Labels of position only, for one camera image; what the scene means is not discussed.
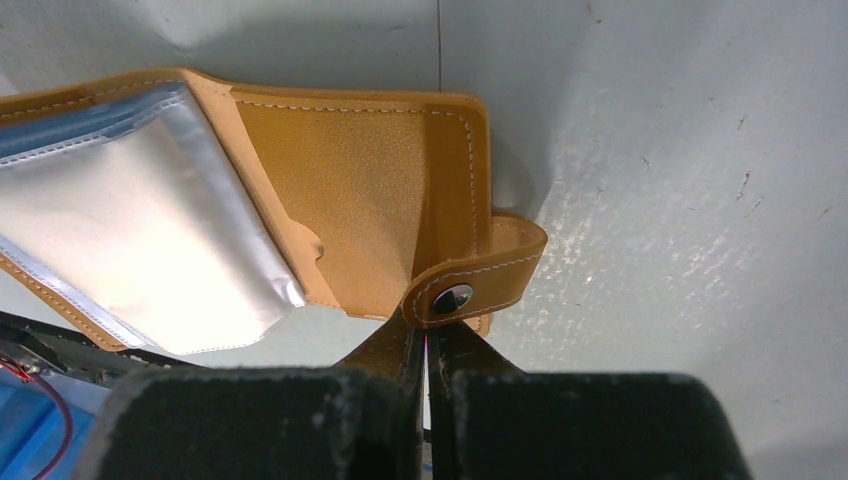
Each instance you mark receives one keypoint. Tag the orange leather card holder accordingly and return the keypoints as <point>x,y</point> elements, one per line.
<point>170,208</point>

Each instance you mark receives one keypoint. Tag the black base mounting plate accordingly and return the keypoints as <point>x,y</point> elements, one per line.
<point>43,348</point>

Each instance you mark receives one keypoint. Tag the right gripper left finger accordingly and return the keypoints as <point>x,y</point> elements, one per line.
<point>357,419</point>

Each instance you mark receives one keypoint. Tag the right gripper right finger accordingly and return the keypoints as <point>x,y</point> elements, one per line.
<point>491,420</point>

